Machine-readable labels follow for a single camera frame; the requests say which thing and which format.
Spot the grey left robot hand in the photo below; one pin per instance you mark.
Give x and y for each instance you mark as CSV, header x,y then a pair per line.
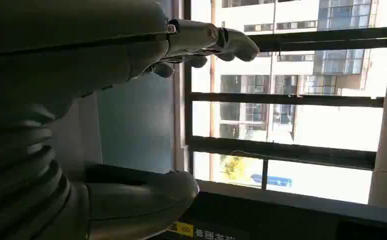
x,y
64,49

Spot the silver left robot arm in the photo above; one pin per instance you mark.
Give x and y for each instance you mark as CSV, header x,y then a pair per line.
x,y
18,172

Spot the yellow black scanner label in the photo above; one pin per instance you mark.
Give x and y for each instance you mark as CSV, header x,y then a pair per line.
x,y
196,232

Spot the dark window frame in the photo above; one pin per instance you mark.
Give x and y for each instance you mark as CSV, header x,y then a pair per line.
x,y
279,99

